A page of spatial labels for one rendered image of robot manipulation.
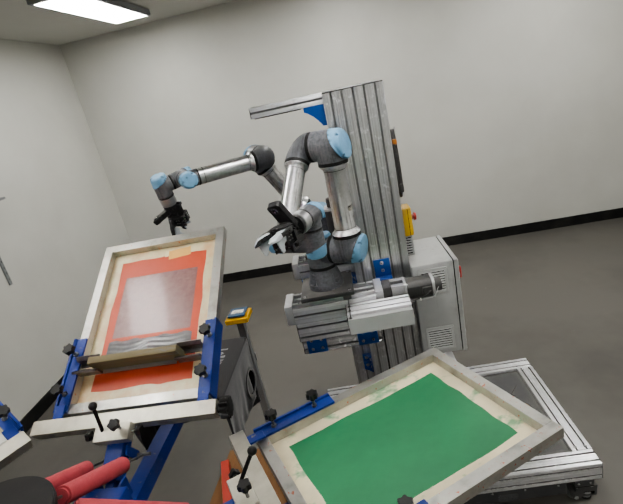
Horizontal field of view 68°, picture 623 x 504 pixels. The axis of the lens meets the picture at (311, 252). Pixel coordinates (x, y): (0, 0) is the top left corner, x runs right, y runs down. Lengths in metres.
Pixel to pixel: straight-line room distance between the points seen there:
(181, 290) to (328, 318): 0.64
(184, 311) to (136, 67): 4.02
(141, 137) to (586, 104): 4.78
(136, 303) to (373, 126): 1.25
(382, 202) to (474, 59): 3.46
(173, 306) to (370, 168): 1.01
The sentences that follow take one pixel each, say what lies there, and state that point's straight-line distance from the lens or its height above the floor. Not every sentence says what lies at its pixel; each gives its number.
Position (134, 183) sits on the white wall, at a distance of 5.86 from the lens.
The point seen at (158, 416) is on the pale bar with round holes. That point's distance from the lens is 1.72.
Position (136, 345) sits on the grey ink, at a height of 1.26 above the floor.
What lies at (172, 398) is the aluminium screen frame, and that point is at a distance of 1.78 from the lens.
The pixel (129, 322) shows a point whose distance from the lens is 2.09.
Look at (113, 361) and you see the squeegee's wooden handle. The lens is 1.90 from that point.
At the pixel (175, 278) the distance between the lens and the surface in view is 2.10.
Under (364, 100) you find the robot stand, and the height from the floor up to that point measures 1.97.
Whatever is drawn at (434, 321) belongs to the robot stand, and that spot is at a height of 0.94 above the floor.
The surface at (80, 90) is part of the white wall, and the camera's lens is 5.96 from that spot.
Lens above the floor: 2.07
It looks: 20 degrees down
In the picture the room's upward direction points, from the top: 13 degrees counter-clockwise
